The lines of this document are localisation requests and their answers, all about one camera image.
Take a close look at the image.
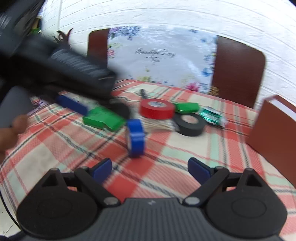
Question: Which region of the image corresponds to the person's left hand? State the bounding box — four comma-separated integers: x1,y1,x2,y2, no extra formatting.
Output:
0,115,28,161

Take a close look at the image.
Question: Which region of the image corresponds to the brown chair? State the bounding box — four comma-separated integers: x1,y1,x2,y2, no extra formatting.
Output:
209,35,266,109
87,29,111,68

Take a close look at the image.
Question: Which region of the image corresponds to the floral plastic cloth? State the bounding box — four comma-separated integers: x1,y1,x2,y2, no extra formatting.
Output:
107,25,219,93

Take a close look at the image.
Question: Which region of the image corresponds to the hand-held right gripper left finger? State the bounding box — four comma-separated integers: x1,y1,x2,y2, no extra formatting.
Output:
42,158,121,207

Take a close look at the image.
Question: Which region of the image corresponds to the small green box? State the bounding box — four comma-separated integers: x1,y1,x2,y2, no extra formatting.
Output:
173,102,200,114

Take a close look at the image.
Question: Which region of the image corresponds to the plaid tablecloth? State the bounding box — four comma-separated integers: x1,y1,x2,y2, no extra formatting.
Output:
0,79,296,239

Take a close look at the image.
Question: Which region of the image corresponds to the brown cardboard box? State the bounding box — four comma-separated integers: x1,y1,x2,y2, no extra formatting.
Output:
245,95,296,183

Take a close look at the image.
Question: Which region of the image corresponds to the blue tape roll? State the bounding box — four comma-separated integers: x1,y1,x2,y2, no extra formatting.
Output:
126,119,147,158

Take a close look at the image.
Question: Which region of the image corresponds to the dark leafy plant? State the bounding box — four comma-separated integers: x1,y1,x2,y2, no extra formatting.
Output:
52,28,74,48

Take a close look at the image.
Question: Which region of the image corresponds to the dark round object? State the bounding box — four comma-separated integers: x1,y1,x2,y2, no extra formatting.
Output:
108,99,131,119

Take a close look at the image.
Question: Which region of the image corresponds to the red tape roll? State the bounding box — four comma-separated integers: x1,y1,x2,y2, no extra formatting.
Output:
139,99,175,120

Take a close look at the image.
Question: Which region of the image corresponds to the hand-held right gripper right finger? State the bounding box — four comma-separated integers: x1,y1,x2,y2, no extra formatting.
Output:
183,158,270,207

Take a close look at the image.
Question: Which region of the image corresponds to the large green box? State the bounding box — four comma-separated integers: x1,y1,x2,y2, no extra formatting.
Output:
83,107,126,131

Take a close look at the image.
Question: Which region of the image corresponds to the bundle of white sticks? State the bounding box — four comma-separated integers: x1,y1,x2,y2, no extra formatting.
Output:
140,116,179,133

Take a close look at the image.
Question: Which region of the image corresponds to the black tape roll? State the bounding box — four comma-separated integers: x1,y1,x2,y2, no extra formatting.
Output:
173,113,207,137

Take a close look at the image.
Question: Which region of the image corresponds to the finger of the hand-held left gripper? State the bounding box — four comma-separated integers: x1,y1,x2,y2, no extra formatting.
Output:
56,93,90,117

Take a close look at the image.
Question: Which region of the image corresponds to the green and white packet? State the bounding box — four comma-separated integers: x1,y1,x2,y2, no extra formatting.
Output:
199,107,228,127

